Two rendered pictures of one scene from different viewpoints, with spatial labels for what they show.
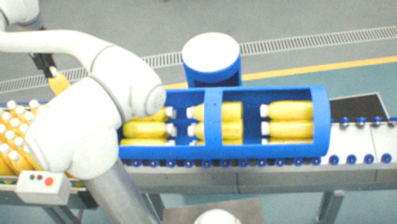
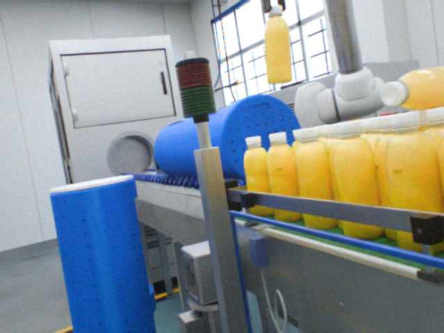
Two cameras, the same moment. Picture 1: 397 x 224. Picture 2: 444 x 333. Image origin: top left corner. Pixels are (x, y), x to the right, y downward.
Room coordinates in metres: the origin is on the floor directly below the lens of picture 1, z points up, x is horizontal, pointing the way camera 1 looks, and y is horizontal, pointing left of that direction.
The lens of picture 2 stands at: (2.02, 1.36, 1.11)
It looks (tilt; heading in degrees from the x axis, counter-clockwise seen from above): 3 degrees down; 235
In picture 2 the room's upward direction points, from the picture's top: 9 degrees counter-clockwise
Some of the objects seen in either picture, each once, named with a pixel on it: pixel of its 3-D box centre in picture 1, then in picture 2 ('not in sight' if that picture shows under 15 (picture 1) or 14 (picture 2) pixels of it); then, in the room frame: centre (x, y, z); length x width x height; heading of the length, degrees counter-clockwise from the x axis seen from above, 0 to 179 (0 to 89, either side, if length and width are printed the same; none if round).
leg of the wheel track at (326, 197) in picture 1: (327, 196); (186, 299); (0.98, -0.63, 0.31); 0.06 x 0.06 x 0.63; 77
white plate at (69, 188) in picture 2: (210, 51); (93, 183); (1.53, -0.12, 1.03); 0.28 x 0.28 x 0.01
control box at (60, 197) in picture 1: (43, 187); not in sight; (0.92, 0.68, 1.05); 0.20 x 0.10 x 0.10; 77
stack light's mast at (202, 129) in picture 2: not in sight; (198, 105); (1.59, 0.70, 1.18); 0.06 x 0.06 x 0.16
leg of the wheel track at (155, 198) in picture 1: (154, 197); not in sight; (1.21, 0.33, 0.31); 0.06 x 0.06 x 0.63; 77
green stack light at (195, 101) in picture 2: not in sight; (198, 102); (1.59, 0.70, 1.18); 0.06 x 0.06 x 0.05
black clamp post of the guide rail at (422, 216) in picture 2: not in sight; (429, 247); (1.53, 1.07, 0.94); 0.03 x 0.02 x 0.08; 77
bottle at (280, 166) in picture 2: not in sight; (284, 180); (1.33, 0.62, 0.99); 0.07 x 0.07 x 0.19
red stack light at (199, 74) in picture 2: not in sight; (194, 78); (1.59, 0.70, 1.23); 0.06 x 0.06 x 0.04
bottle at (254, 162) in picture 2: not in sight; (259, 178); (1.30, 0.50, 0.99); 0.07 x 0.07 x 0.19
